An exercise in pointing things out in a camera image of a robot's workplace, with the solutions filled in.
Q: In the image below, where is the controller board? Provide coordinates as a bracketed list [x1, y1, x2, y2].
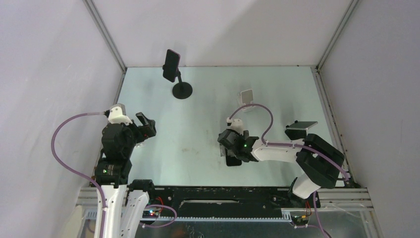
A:
[291, 215, 310, 226]
[142, 209, 160, 220]

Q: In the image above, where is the phone on tall stand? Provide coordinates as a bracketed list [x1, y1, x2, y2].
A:
[162, 49, 180, 82]

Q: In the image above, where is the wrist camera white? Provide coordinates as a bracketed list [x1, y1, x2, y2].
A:
[226, 118, 244, 135]
[107, 103, 133, 125]

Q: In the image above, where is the right controller board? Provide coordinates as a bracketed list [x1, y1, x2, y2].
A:
[291, 215, 310, 226]

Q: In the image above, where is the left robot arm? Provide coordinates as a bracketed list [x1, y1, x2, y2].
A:
[95, 107, 157, 238]

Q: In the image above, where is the black phone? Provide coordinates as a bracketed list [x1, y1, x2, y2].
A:
[286, 120, 318, 130]
[225, 155, 242, 167]

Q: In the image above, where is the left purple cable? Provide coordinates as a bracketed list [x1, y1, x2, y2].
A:
[51, 112, 110, 238]

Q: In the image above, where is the left controller board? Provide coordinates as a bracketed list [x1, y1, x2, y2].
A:
[142, 209, 160, 220]

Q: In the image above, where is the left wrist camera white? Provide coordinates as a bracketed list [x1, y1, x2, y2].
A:
[107, 103, 133, 125]

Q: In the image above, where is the white folding phone stand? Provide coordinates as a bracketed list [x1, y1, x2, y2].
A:
[238, 89, 255, 113]

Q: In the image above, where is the black round-base phone stand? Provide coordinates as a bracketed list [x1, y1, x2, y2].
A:
[162, 64, 193, 99]

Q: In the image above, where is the purple cable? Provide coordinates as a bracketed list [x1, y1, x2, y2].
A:
[51, 112, 110, 238]
[228, 103, 352, 238]

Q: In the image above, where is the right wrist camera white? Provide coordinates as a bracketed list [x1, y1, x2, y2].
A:
[226, 118, 244, 135]

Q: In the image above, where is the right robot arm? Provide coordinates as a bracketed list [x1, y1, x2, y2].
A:
[217, 129, 347, 207]

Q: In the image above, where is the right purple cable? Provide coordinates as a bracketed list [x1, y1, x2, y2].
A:
[228, 103, 352, 238]

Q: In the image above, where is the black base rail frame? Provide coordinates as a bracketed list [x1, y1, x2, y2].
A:
[129, 178, 362, 220]

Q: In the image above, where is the black wedge phone stand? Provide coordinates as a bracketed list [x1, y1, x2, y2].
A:
[285, 128, 308, 140]

